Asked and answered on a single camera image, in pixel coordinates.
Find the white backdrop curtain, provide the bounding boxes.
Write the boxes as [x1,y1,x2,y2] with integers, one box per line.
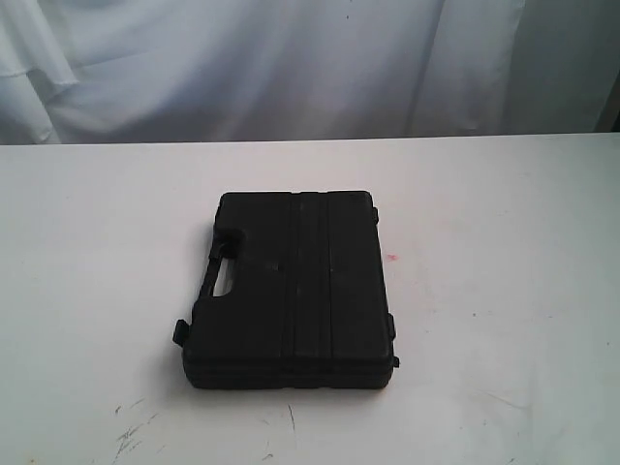
[1,1,619,144]

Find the black plastic tool case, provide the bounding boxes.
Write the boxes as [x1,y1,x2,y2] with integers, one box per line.
[173,191,399,389]

